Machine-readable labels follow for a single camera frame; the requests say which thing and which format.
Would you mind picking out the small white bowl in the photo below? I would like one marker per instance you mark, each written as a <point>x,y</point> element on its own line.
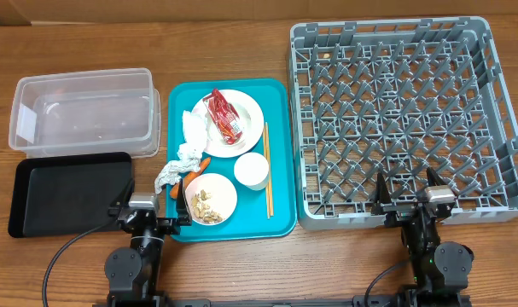
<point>224,195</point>

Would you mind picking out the white tissue paper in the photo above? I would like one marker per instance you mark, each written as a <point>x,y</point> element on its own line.
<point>194,133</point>

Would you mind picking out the white cup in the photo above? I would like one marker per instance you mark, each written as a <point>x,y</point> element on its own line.
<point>250,170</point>

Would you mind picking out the black plastic tray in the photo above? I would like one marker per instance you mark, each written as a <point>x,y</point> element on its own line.
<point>66,195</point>

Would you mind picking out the red snack wrapper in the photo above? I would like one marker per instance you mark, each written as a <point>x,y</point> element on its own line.
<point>224,116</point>

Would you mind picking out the teal plastic serving tray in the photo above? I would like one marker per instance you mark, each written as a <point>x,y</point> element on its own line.
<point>249,220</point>

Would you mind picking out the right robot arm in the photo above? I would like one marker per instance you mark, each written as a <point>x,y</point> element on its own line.
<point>441,269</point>

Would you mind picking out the right wooden chopstick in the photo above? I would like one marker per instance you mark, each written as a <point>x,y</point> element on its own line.
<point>267,153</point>

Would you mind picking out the left wooden chopstick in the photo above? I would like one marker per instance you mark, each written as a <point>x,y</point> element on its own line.
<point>266,177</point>

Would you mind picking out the wooden chopstick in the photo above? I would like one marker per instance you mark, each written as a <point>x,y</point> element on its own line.
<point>266,177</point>
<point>267,153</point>

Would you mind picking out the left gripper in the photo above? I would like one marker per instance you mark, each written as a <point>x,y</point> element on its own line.
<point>170,227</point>

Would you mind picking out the peanuts pile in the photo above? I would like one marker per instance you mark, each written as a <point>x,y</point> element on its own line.
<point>202,209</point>

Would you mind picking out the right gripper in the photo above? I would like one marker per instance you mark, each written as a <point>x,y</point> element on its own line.
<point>397,212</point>

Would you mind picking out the white paper napkin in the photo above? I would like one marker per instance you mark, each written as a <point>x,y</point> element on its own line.
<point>189,158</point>

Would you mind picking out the large white plate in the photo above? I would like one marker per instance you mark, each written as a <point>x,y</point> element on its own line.
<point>251,120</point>

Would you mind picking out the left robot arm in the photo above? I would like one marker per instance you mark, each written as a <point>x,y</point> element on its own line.
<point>133,271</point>

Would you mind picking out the grey plastic dishwasher rack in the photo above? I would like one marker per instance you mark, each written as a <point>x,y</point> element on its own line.
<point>398,96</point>

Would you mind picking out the clear plastic waste bin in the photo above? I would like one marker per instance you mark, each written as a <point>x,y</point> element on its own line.
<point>91,112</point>

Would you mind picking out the orange carrot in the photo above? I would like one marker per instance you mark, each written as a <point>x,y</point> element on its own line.
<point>191,176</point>

